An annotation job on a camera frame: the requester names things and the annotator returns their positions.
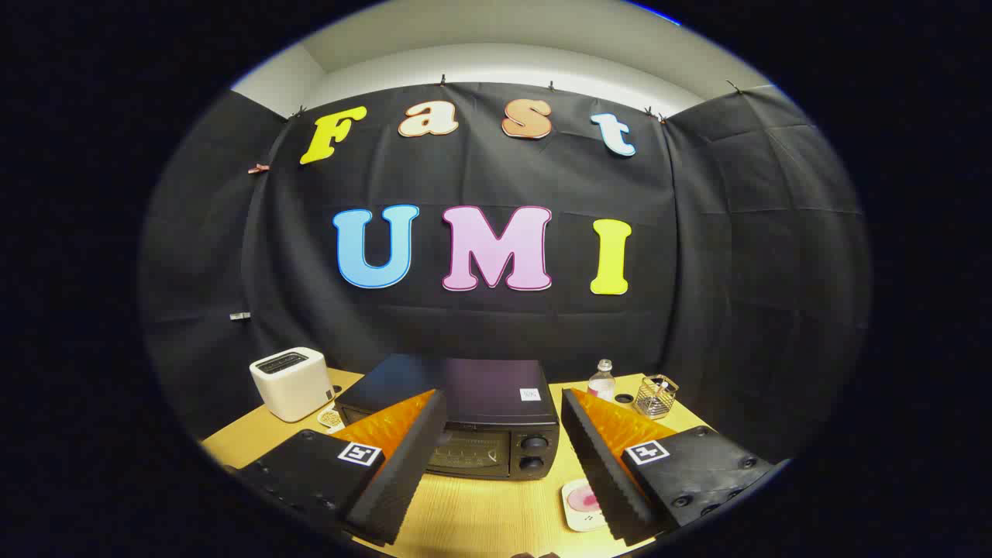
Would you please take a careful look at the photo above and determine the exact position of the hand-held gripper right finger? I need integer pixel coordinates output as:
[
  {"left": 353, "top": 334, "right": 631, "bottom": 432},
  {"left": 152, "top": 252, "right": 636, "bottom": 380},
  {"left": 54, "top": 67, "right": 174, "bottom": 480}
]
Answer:
[{"left": 560, "top": 387, "right": 778, "bottom": 548}]

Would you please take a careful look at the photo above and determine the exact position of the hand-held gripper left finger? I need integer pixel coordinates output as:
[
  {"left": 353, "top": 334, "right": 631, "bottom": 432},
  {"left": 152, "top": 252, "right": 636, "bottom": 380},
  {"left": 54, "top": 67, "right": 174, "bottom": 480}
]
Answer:
[{"left": 232, "top": 389, "right": 449, "bottom": 546}]

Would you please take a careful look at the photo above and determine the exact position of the cream food tray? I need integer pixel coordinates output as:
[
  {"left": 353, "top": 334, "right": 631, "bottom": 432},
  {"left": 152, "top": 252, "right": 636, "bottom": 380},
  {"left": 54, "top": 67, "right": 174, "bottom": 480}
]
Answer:
[{"left": 560, "top": 477, "right": 613, "bottom": 533}]

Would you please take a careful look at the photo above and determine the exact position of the black toaster oven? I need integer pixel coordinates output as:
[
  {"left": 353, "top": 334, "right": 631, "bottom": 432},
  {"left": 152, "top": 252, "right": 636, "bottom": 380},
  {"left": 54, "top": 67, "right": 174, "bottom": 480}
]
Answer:
[{"left": 333, "top": 354, "right": 560, "bottom": 481}]

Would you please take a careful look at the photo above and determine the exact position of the white bread toaster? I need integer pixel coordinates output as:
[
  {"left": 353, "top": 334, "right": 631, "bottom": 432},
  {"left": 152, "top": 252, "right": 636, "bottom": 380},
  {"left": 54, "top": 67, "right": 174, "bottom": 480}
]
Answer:
[{"left": 249, "top": 346, "right": 336, "bottom": 423}]

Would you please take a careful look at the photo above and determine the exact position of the clear plastic bottle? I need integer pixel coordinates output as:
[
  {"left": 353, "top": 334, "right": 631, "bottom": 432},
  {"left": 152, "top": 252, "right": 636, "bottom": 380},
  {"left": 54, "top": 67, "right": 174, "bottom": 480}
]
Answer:
[{"left": 587, "top": 359, "right": 617, "bottom": 402}]

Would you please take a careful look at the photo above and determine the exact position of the black backdrop cloth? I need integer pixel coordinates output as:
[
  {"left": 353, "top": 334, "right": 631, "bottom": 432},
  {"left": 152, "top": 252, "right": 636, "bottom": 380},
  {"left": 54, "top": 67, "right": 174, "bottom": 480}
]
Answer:
[{"left": 139, "top": 81, "right": 873, "bottom": 466}]

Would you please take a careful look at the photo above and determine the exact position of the wire mesh basket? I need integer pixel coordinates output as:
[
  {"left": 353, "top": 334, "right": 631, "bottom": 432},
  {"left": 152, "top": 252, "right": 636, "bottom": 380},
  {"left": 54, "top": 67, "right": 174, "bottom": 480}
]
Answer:
[{"left": 633, "top": 374, "right": 680, "bottom": 420}]

